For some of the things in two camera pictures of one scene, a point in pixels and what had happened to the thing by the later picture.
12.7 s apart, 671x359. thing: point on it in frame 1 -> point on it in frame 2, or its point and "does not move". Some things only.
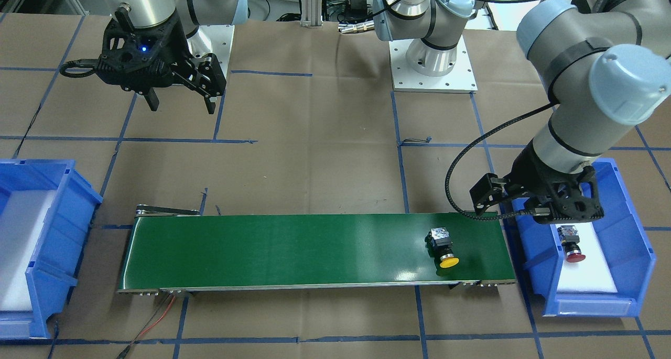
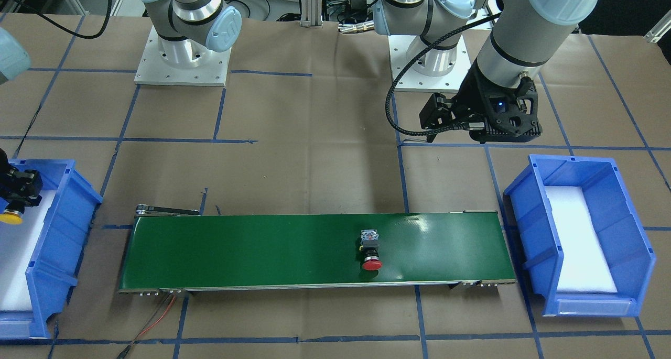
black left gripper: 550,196 -> 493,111
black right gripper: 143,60 -> 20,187
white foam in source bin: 593,274 does not move
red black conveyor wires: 152,321 does not move
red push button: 569,236 -> 369,239
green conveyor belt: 169,249 does not move
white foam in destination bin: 21,222 does not move
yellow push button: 440,245 -> 11,217
